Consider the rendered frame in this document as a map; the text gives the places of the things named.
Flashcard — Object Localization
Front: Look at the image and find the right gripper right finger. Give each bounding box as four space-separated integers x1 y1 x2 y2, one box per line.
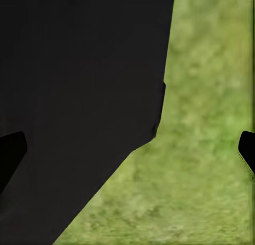
238 131 255 174

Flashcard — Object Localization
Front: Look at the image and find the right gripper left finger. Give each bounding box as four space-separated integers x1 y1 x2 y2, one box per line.
0 131 28 195

